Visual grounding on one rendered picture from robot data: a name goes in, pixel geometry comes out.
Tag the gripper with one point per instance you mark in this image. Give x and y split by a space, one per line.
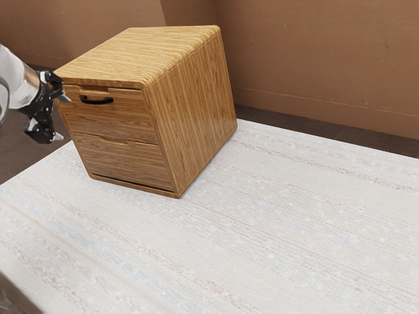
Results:
42 99

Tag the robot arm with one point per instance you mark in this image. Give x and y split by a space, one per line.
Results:
13 81

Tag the wooden two-drawer cabinet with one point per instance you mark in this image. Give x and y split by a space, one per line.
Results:
154 108

